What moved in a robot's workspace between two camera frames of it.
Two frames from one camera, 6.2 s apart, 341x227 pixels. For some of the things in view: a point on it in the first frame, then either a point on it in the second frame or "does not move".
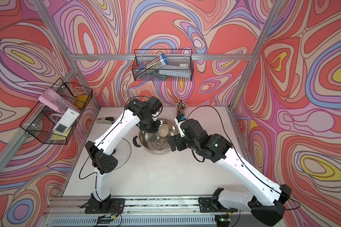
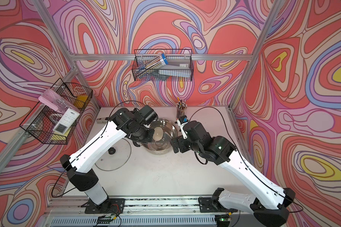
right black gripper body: (182, 143) does not move
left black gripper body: (153, 126) -> (146, 135)
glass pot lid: (122, 152) does not move
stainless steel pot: (153, 142) does not move
